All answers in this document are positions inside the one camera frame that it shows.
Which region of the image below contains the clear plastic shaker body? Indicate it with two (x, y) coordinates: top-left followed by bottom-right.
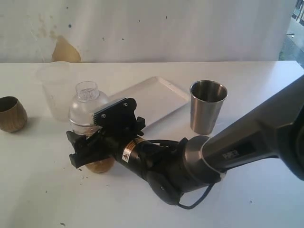
(70, 123), (115, 173)

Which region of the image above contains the brown wooden cup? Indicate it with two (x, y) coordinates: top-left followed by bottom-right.
(0, 96), (28, 133)

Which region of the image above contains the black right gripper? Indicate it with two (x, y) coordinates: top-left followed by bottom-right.
(66, 111), (146, 170)

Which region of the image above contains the translucent plastic measuring cup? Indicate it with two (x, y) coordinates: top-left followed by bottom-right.
(36, 61), (78, 122)

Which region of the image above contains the clear domed shaker lid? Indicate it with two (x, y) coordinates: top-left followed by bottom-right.
(68, 81), (109, 129)

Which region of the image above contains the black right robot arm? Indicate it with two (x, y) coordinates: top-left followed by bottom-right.
(66, 77), (304, 206)

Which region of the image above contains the stainless steel cup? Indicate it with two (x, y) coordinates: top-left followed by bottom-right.
(190, 80), (228, 135)

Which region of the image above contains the white rectangular tray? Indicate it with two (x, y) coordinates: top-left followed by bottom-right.
(109, 76), (190, 132)

